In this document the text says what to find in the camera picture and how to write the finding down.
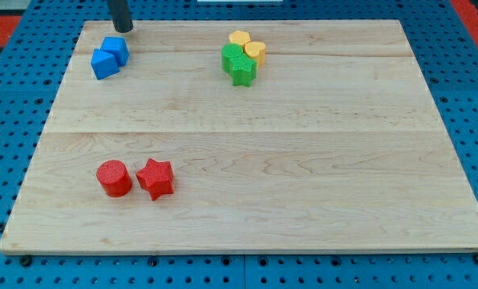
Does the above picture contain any blue cube block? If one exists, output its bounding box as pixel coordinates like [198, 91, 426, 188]
[100, 37, 129, 67]

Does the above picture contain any wooden board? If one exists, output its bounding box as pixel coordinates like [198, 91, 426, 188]
[0, 20, 478, 256]

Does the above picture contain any green star block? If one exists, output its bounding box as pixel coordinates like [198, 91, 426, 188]
[229, 54, 257, 87]

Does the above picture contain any red star block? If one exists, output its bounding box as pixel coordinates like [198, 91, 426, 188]
[136, 158, 174, 201]

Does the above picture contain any green cylinder block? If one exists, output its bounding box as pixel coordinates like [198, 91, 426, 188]
[221, 43, 243, 73]

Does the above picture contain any yellow heart block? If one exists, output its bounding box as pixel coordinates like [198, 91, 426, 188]
[244, 42, 266, 66]

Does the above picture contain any yellow hexagon block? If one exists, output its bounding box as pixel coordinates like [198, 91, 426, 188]
[229, 31, 251, 47]

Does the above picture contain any red cylinder block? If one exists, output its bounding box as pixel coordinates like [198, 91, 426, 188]
[96, 160, 132, 197]

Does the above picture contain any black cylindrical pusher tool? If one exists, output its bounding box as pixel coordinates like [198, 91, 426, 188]
[107, 0, 133, 33]

